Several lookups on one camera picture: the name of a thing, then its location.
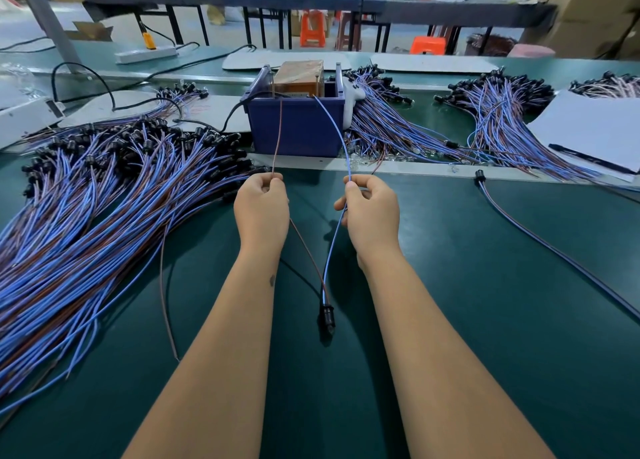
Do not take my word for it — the person's left hand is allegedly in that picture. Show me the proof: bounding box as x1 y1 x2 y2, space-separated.
234 170 291 260

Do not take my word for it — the person's right hand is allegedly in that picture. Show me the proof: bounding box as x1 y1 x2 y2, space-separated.
334 174 401 270

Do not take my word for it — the blue plastic tester box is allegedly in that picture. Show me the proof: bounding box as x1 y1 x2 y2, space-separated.
246 64 349 158

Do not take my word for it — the blue brown plug cable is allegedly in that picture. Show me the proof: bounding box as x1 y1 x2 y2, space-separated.
270 94 353 340
474 170 640 323

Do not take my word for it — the pile of wired lamps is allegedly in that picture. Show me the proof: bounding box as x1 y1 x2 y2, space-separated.
0 118 259 415

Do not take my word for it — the person's left forearm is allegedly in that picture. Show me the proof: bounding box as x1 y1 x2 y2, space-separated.
122 248 286 459

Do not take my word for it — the person's right forearm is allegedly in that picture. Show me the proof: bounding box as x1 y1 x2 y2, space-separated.
358 258 556 459

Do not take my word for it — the white power strip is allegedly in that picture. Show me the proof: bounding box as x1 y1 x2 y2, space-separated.
115 44 179 65

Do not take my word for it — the white flat mat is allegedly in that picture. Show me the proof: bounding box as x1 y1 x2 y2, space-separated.
60 90 249 133
372 54 501 75
222 50 369 72

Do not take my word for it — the brown cardboard block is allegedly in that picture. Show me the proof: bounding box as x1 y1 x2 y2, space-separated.
273 60 325 98

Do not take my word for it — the orange plastic stool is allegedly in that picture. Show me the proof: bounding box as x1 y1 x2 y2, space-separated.
300 10 327 49
410 36 448 56

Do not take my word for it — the long grey workbench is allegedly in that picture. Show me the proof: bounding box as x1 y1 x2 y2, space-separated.
83 0 558 53

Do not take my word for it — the black pen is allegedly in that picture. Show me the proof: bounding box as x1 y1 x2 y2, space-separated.
548 144 637 175

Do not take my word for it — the pink plastic stool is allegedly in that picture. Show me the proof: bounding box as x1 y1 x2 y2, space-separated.
508 44 557 60

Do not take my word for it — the white paper sheet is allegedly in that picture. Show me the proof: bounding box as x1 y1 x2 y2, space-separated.
527 90 640 175

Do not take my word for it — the open cardboard box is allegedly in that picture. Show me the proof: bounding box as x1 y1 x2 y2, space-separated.
68 20 114 42

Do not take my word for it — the white plastic device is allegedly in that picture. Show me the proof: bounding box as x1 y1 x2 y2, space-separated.
0 98 66 150

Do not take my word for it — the grey metal pole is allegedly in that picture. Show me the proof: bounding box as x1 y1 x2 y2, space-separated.
15 0 81 65

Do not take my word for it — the stack of large cardboard boxes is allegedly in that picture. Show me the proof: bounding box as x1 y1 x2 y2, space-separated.
535 0 640 60

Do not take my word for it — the loose grey wire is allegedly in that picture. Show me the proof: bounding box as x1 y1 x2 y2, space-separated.
158 228 181 363

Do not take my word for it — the black power cable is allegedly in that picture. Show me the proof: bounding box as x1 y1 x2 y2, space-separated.
50 44 257 110

